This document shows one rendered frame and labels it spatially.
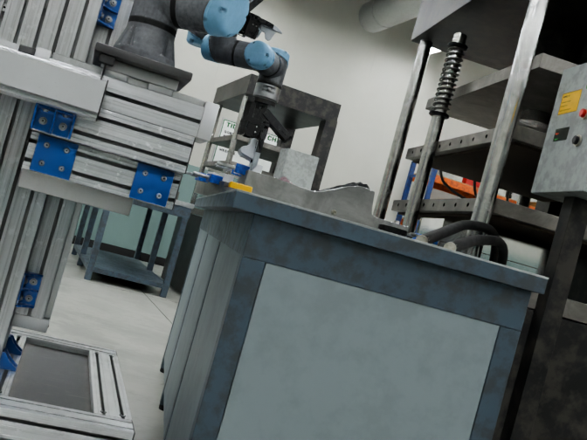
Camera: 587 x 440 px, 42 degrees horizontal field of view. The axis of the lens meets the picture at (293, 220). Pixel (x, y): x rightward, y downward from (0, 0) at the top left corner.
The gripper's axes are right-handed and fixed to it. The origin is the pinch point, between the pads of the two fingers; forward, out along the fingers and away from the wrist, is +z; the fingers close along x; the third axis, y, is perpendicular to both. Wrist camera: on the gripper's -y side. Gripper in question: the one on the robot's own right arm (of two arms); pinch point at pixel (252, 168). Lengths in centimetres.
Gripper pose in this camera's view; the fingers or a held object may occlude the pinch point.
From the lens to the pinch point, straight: 223.7
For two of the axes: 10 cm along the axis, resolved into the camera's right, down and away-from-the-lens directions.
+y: -9.5, -2.7, -1.7
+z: -2.7, 9.6, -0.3
